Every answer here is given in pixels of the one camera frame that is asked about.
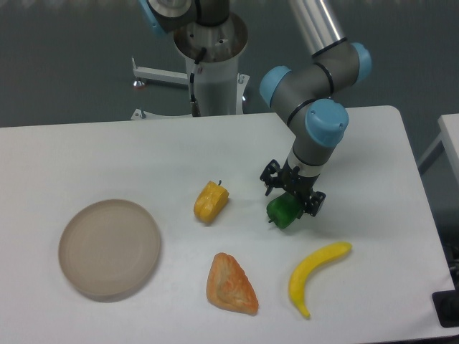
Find white side table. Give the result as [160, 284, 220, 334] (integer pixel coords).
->
[417, 113, 459, 181]

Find black device at edge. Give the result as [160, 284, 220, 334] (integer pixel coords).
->
[432, 290, 458, 328]

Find yellow bell pepper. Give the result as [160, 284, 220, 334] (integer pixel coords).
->
[194, 181, 229, 224]

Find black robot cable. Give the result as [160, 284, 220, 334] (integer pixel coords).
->
[189, 47, 207, 118]

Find orange pastry turnover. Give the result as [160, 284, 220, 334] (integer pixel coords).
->
[206, 252, 259, 316]

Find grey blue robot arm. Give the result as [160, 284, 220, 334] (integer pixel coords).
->
[140, 1, 372, 229]

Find yellow banana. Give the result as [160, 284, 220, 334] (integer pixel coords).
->
[288, 242, 353, 319]

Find green bell pepper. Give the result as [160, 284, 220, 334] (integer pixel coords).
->
[266, 193, 303, 229]

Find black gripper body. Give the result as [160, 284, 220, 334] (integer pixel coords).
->
[278, 154, 323, 201]

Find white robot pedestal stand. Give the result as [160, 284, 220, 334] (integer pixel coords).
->
[132, 12, 250, 117]

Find beige round plate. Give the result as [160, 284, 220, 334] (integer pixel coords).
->
[58, 199, 161, 302]

